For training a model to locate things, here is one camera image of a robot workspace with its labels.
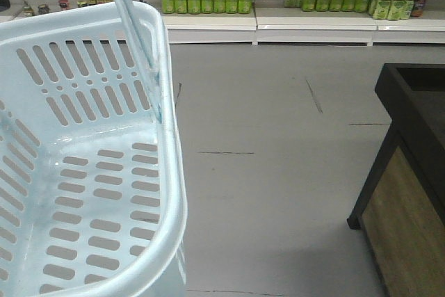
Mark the light blue plastic basket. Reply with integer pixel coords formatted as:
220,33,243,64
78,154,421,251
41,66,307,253
1,0,187,296

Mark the black wooden display stand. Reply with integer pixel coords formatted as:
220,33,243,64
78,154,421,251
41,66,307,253
347,63,444,296

